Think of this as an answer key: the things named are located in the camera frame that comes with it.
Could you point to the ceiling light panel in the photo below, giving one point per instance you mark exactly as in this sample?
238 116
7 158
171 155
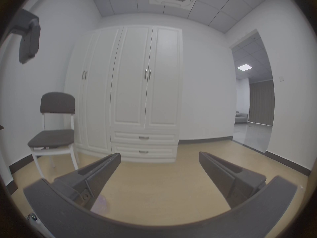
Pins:
244 67

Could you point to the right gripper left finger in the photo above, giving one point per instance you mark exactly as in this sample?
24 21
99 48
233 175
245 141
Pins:
99 175

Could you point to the purple plastic bag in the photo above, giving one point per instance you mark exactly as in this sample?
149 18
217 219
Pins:
100 204

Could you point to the white wardrobe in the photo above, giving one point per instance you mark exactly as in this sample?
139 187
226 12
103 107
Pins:
131 83

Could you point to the grey sofa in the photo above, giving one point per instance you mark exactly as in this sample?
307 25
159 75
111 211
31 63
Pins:
241 118

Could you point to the grey and white chair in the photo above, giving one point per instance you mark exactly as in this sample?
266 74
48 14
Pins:
57 103

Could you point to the grey curtain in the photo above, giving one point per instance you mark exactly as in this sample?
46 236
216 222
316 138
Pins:
261 103

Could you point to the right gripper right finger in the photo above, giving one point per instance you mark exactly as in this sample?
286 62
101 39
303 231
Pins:
223 177

